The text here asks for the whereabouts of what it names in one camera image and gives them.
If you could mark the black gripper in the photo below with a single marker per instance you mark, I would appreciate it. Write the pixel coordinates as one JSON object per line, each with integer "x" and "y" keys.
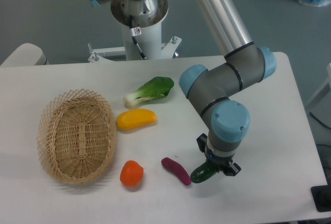
{"x": 221, "y": 162}

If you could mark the woven wicker basket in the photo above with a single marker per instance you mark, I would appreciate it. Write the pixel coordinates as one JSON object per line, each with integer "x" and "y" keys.
{"x": 76, "y": 137}

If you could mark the purple sweet potato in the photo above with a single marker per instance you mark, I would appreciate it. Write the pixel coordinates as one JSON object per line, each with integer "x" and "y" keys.
{"x": 176, "y": 169}

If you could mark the white furniture frame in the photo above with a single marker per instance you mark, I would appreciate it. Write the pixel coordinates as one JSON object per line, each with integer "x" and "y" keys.
{"x": 320, "y": 92}

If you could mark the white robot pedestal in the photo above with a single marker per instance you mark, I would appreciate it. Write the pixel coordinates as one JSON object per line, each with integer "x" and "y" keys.
{"x": 141, "y": 31}

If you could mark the yellow bell pepper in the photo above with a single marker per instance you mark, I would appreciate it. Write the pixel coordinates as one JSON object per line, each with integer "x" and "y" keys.
{"x": 136, "y": 118}

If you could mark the orange bell pepper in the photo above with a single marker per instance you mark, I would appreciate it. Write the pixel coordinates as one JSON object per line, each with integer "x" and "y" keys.
{"x": 131, "y": 174}

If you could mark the green bok choy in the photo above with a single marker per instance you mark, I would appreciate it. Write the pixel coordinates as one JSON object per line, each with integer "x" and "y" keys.
{"x": 156, "y": 88}

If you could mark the white chair back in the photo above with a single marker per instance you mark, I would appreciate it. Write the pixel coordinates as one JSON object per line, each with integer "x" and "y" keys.
{"x": 26, "y": 54}

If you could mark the black device at table edge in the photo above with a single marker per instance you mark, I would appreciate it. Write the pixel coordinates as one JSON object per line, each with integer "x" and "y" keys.
{"x": 321, "y": 197}

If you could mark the green cucumber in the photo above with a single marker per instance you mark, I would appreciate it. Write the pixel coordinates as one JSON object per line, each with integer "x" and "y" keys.
{"x": 203, "y": 172}

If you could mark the silver and grey robot arm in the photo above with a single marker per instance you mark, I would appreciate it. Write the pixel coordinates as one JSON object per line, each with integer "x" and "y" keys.
{"x": 208, "y": 91}

